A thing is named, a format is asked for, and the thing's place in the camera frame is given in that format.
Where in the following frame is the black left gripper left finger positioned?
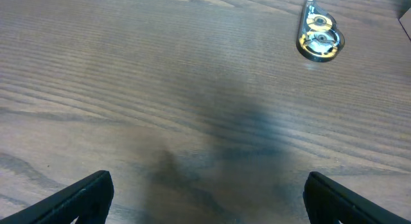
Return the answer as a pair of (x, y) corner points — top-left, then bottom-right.
(1, 170), (114, 224)

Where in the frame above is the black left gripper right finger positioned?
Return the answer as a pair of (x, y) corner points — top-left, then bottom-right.
(303, 171), (410, 224)

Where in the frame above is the yellow black correction tape dispenser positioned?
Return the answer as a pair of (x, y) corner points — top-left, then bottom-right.
(296, 0), (345, 62)

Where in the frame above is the open cardboard box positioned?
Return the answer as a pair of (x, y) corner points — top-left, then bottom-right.
(399, 8), (411, 39)

